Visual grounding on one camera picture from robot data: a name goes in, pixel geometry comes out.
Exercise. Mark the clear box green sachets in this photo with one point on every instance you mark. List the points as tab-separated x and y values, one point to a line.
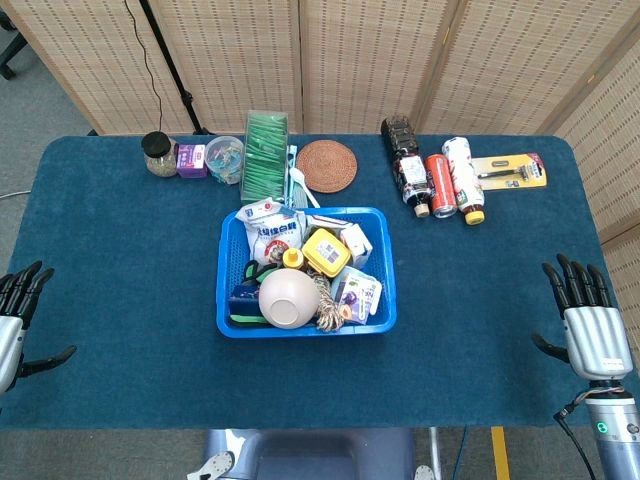
265	155

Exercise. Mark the blue plastic basket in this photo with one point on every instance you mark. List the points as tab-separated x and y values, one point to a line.
227	260

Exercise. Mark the dark blue long box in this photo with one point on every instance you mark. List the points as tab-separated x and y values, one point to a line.
242	296

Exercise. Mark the white sugar bag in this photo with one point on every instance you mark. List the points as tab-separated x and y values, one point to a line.
270	235

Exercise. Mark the round woven coaster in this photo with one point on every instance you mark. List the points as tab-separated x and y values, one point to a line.
326	166

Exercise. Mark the white plastic spoon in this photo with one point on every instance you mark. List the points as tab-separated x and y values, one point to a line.
298	176

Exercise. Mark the dark blue tablecloth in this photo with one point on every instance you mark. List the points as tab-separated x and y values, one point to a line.
125	250

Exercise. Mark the yellow lid food container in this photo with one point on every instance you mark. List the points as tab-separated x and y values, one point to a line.
325	252

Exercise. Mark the purple white pouch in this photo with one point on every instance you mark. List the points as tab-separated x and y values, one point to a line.
357	295

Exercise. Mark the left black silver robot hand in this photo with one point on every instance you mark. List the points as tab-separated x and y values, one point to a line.
11	330

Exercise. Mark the white metal leg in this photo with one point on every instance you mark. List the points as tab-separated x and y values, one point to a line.
436	452

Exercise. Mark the white red flat box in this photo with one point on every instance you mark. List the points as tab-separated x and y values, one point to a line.
325	221

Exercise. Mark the dark sauce bottle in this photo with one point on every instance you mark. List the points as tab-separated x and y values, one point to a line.
407	165

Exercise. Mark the black furniture piece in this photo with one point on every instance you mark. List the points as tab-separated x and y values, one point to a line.
7	65

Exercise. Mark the glass jar black lid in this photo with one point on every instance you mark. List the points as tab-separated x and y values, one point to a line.
160	157

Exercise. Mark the black tripod stand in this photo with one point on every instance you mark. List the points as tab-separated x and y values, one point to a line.
167	55

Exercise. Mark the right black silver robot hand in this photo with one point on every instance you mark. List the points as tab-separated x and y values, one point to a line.
597	340

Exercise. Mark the small purple box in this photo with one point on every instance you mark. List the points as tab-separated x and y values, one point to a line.
191	161

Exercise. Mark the light blue slim pack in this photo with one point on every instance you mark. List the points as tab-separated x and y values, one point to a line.
298	196

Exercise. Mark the white carton box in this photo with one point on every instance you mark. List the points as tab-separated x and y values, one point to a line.
359	245

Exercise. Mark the amber bottle yellow cap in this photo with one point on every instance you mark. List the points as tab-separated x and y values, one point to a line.
292	258

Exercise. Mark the razor in yellow card pack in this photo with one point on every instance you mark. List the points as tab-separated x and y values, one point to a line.
510	173

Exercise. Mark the woven folding screen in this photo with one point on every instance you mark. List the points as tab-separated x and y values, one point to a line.
240	60

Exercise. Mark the white bottle yellow cap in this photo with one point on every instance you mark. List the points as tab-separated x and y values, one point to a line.
462	175

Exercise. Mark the clear round clip container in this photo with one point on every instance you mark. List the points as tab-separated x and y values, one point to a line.
224	160

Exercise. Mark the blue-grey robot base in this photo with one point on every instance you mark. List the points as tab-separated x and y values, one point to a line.
325	455

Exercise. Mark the beige bowl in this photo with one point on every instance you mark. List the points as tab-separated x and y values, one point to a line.
287	300

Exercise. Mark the red drink can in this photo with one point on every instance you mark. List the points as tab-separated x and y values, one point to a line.
441	185

